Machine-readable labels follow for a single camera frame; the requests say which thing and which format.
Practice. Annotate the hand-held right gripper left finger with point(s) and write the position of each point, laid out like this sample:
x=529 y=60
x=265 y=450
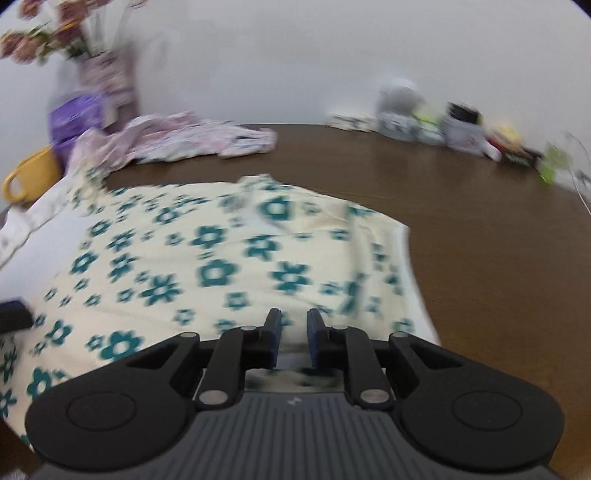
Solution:
x=276 y=339

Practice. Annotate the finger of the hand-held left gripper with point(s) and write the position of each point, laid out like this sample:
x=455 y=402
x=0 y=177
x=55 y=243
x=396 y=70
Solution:
x=14 y=318

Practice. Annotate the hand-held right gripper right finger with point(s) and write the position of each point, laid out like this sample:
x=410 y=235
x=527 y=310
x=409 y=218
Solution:
x=313 y=339

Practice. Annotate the cream green floral garment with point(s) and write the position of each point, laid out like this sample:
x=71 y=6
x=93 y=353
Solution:
x=184 y=258

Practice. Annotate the yellow mug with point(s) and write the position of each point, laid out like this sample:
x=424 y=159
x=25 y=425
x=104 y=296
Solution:
x=37 y=175

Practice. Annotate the purple tissue pack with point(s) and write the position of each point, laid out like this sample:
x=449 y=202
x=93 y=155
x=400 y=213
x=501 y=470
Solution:
x=76 y=113
x=62 y=150

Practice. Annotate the pink floral garment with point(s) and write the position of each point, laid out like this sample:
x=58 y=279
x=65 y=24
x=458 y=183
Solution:
x=175 y=138

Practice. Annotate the white astronaut speaker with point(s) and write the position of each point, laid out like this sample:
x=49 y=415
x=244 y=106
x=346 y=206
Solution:
x=397 y=106

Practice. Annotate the grey tin box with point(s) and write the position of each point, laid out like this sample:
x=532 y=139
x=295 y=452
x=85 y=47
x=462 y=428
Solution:
x=461 y=136

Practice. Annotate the pink fuzzy vase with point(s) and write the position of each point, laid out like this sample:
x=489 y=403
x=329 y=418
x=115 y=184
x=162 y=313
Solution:
x=108 y=78

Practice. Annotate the white red tube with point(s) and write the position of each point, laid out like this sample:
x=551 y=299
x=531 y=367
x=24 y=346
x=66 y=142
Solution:
x=491 y=151

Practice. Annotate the black charger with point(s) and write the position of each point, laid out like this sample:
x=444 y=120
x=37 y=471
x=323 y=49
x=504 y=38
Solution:
x=462 y=113

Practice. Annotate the dried rose bouquet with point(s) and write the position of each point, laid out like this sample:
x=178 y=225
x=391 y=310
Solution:
x=32 y=44

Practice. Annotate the dark brown box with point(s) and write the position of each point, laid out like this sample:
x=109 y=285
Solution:
x=521 y=158

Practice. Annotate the pale yellow notepad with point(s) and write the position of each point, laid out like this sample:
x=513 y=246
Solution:
x=508 y=136

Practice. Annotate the green spray bottle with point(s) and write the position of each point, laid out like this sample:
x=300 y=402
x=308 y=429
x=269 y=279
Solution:
x=554 y=164

